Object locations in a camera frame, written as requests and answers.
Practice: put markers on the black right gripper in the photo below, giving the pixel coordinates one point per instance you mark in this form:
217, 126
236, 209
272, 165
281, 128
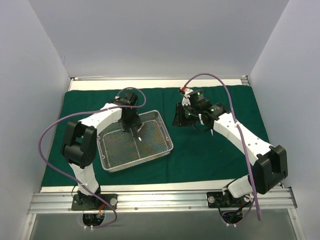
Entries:
180, 115

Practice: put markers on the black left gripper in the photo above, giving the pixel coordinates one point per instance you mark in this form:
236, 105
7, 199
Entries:
131, 126

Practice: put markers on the metal mesh instrument tray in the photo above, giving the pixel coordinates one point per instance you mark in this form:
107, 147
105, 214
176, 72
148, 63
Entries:
121, 150

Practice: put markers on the green surgical drape cloth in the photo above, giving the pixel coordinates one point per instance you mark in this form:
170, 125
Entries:
196, 156

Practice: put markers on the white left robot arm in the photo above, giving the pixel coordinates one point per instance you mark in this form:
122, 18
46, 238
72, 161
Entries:
79, 146

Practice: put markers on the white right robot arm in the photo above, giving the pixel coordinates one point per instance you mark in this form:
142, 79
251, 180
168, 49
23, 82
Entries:
267, 164

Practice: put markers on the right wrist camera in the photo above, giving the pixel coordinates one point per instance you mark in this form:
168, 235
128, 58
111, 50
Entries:
197, 100

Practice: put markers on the aluminium front rail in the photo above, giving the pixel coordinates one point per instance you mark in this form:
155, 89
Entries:
155, 201

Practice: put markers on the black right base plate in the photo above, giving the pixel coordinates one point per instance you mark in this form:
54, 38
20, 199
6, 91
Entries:
217, 199

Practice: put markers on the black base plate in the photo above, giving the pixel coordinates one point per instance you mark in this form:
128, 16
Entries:
217, 199
91, 203

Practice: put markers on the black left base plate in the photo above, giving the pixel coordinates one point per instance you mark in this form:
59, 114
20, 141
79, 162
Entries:
91, 203

